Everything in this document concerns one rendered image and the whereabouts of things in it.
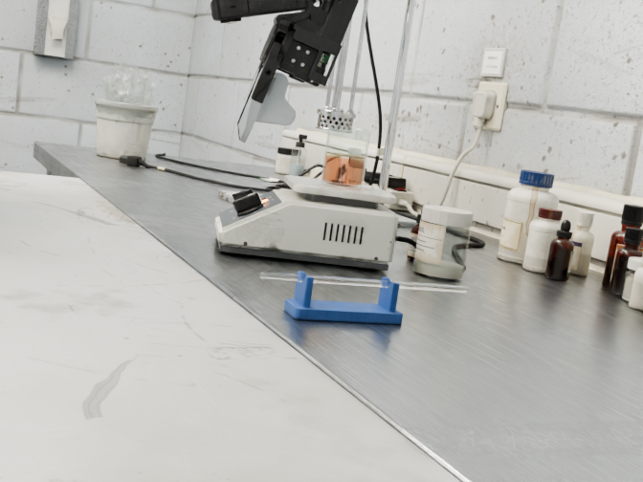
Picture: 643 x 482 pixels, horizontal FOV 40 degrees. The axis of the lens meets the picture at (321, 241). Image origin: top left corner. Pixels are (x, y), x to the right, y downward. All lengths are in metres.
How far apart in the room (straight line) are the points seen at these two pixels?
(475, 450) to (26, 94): 3.01
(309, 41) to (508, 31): 0.65
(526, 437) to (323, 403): 0.12
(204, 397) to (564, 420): 0.23
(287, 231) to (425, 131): 0.89
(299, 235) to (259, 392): 0.46
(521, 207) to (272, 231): 0.41
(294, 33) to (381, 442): 0.66
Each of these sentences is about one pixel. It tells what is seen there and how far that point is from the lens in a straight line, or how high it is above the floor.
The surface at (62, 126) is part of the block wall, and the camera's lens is 3.44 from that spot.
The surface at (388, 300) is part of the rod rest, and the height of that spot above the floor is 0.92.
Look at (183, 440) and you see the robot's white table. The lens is 0.47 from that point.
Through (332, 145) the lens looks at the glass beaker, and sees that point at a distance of 1.02.
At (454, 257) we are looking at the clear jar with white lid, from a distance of 1.04.
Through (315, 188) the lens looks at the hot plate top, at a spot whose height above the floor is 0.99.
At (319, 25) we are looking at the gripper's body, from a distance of 1.10.
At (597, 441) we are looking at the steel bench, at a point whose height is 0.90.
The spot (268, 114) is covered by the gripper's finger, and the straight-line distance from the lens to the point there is 1.07.
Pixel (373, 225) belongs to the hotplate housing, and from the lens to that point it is 1.01.
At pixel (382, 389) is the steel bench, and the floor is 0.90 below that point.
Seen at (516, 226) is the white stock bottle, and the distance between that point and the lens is 1.27.
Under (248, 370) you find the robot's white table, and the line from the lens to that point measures 0.59.
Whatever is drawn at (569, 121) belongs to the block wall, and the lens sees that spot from 1.49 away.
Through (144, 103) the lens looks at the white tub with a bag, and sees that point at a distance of 2.05.
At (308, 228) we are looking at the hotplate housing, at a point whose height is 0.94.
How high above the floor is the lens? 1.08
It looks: 8 degrees down
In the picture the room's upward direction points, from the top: 8 degrees clockwise
